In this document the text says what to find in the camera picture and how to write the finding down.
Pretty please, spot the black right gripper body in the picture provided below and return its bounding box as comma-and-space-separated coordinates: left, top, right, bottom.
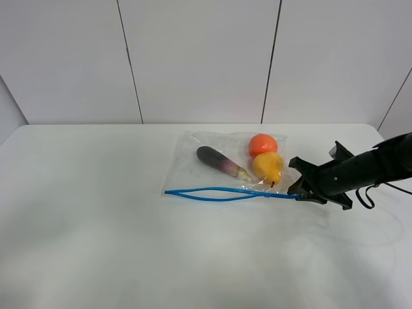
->
305, 160, 353, 211

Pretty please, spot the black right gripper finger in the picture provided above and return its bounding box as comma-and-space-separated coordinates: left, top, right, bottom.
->
287, 180, 325, 205
288, 156, 317, 176

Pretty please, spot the clear blue-zip file bag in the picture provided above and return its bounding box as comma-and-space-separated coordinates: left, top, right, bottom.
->
164, 132, 297, 202

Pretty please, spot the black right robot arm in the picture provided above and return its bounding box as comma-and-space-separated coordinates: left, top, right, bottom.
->
287, 133, 411, 211

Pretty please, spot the yellow pear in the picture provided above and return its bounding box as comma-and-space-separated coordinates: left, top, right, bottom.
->
252, 152, 284, 187

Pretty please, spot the orange fruit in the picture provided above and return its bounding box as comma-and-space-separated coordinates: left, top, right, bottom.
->
248, 134, 278, 158

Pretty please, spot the purple eggplant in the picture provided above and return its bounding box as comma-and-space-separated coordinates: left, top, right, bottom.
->
196, 145, 252, 182

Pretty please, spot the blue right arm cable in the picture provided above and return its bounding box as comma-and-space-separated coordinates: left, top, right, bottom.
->
355, 183, 412, 209

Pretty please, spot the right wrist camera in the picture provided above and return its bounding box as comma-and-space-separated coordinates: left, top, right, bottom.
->
329, 141, 354, 162

